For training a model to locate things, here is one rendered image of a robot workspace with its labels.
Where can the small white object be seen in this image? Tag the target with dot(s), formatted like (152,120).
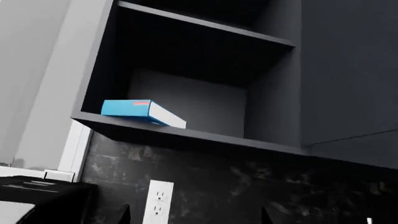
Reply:
(369,221)

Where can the white wall power outlet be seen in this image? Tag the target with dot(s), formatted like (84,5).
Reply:
(158,201)

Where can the white wall trim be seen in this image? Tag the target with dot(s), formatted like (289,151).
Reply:
(73,149)

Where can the blue and white food box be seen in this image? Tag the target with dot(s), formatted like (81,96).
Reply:
(130,108)

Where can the black open wall cabinet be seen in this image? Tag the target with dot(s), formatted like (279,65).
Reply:
(192,140)

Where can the black toaster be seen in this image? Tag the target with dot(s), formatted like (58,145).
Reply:
(46,200)

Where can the black closed cabinet door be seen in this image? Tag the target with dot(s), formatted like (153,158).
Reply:
(348,70)

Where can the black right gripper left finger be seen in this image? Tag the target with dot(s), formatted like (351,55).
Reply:
(125,217)

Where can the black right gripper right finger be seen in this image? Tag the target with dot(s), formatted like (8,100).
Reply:
(269,218)

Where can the black cabinet shelf board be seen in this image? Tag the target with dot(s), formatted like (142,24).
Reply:
(217,28)

